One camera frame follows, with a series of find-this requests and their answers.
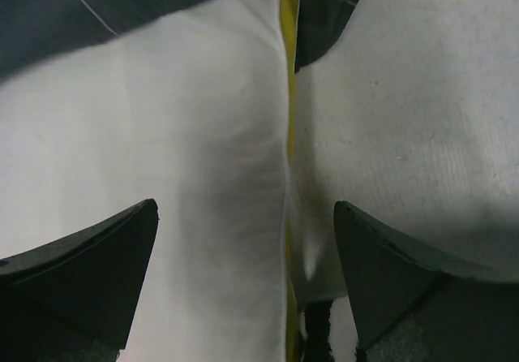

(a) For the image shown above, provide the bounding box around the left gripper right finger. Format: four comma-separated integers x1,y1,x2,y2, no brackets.
333,201,518,349

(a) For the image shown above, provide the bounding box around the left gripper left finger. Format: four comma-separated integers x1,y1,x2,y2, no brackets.
1,199,157,348

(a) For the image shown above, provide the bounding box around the white pillow with yellow edge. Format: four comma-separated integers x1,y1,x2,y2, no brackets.
1,0,300,361

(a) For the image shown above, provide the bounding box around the dark grey checked pillowcase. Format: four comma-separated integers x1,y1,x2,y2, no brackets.
1,0,359,79

